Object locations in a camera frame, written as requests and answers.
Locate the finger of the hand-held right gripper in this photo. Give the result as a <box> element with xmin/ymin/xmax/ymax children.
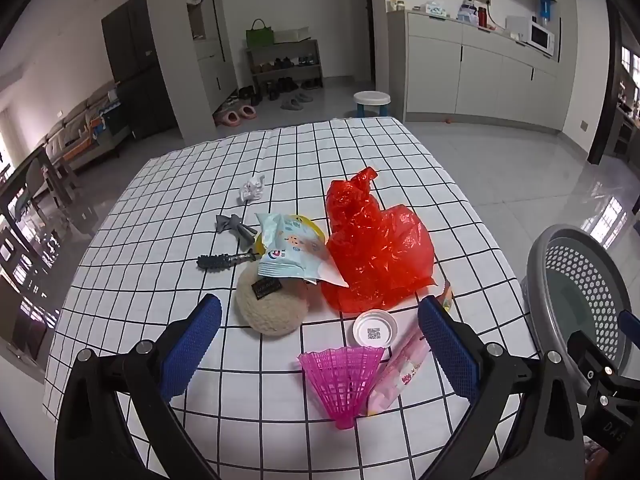
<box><xmin>617</xmin><ymin>309</ymin><xmax>640</xmax><ymax>343</ymax></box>
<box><xmin>567</xmin><ymin>330</ymin><xmax>640</xmax><ymax>461</ymax></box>

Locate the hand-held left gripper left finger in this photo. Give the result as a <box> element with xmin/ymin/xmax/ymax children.
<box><xmin>54</xmin><ymin>292</ymin><xmax>223</xmax><ymax>480</ymax></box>

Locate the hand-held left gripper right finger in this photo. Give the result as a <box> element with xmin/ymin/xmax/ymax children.
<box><xmin>417</xmin><ymin>295</ymin><xmax>587</xmax><ymax>480</ymax></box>

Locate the pink snack packet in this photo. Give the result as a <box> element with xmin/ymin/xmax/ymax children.
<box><xmin>367</xmin><ymin>330</ymin><xmax>432</xmax><ymax>417</ymax></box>

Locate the beige fluffy round pad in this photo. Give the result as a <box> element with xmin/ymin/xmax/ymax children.
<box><xmin>235</xmin><ymin>265</ymin><xmax>311</xmax><ymax>337</ymax></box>

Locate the white round lid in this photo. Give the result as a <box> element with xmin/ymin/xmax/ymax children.
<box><xmin>352</xmin><ymin>310</ymin><xmax>399</xmax><ymax>347</ymax></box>

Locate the grey perforated basket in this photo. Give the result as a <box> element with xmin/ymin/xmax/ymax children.
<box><xmin>520</xmin><ymin>223</ymin><xmax>632</xmax><ymax>391</ymax></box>

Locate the pink plastic mesh cone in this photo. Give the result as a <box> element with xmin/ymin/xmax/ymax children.
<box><xmin>297</xmin><ymin>346</ymin><xmax>387</xmax><ymax>431</ymax></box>

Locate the red plastic bag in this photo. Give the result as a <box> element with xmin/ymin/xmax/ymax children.
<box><xmin>320</xmin><ymin>166</ymin><xmax>436</xmax><ymax>313</ymax></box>

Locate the light blue wipes packet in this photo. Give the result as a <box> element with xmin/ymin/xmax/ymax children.
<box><xmin>255</xmin><ymin>211</ymin><xmax>351</xmax><ymax>288</ymax></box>

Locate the white paper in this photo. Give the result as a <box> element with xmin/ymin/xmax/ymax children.
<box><xmin>237</xmin><ymin>174</ymin><xmax>267</xmax><ymax>206</ymax></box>

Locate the yellow plastic ring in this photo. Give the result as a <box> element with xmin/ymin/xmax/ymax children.
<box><xmin>254</xmin><ymin>214</ymin><xmax>328</xmax><ymax>261</ymax></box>

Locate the white checked tablecloth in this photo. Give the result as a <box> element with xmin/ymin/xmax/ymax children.
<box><xmin>42</xmin><ymin>116</ymin><xmax>543</xmax><ymax>480</ymax></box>

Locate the dark wooden chair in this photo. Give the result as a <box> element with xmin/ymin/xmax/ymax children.
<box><xmin>25</xmin><ymin>150</ymin><xmax>96</xmax><ymax>241</ymax></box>

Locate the beige sofa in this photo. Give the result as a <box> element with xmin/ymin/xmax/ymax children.
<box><xmin>42</xmin><ymin>80</ymin><xmax>133</xmax><ymax>171</ymax></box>

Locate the white stool with teal legs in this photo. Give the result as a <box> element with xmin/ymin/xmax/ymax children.
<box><xmin>353</xmin><ymin>91</ymin><xmax>391</xmax><ymax>119</ymax></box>

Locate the white shelf cabinet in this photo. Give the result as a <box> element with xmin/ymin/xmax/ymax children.
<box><xmin>180</xmin><ymin>0</ymin><xmax>238</xmax><ymax>116</ymax></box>

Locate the white counter cabinet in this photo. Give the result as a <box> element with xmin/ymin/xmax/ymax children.
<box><xmin>387</xmin><ymin>10</ymin><xmax>566</xmax><ymax>133</ymax></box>

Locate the black tall cabinet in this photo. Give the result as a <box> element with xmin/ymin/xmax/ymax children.
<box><xmin>101</xmin><ymin>0</ymin><xmax>178</xmax><ymax>141</ymax></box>

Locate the group of dark shoes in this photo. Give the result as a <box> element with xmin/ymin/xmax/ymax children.
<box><xmin>237</xmin><ymin>56</ymin><xmax>323</xmax><ymax>103</ymax></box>

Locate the white microwave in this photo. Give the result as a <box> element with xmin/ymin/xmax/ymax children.
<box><xmin>525</xmin><ymin>16</ymin><xmax>556</xmax><ymax>57</ymax></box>

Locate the grey shoe rack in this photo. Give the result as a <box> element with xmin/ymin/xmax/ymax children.
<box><xmin>244</xmin><ymin>39</ymin><xmax>323</xmax><ymax>98</ymax></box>

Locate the green handbag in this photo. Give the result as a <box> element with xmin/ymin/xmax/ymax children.
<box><xmin>245</xmin><ymin>18</ymin><xmax>276</xmax><ymax>47</ymax></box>

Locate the dark door frame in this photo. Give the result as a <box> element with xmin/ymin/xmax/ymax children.
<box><xmin>587</xmin><ymin>10</ymin><xmax>622</xmax><ymax>166</ymax></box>

